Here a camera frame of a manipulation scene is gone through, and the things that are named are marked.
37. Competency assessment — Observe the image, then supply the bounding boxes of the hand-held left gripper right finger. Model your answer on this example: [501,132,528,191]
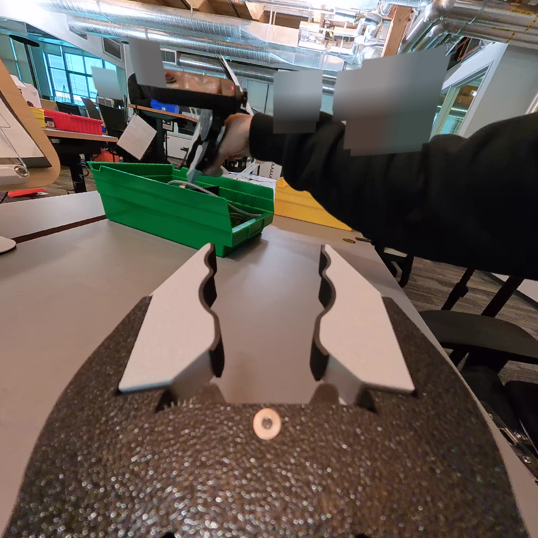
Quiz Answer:
[310,244,417,407]

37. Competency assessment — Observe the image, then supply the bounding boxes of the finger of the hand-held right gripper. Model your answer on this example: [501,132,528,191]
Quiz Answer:
[185,108,213,182]

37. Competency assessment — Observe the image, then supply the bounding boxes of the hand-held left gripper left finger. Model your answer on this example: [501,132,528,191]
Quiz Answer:
[117,242,224,401]

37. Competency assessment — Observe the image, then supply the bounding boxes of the grey braided cable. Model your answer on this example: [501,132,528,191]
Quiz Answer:
[167,178,263,228]

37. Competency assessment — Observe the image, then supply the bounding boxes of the green plastic bin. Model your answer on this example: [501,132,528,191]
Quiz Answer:
[87,162,275,258]

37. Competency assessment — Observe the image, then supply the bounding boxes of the person's right hand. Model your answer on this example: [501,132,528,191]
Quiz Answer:
[218,113,254,170]

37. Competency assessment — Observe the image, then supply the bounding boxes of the standing desk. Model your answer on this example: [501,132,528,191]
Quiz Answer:
[128,103,198,169]

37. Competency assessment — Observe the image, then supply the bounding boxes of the grey square board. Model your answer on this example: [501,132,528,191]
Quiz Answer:
[117,115,158,161]

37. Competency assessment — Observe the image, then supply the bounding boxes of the black office chair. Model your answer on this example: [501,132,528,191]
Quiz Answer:
[420,269,538,480]

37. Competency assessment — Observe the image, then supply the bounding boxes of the yellow plastic bin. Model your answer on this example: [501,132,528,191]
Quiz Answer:
[274,177,354,232]

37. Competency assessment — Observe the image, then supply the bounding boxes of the red plastic bin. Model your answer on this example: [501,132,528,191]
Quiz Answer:
[42,108,105,136]

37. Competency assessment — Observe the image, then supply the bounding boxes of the wooden document stand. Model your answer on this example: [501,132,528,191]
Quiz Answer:
[0,57,61,255]

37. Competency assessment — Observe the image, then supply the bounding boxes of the laminated instruction sheets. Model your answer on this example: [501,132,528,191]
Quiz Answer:
[0,99,30,177]

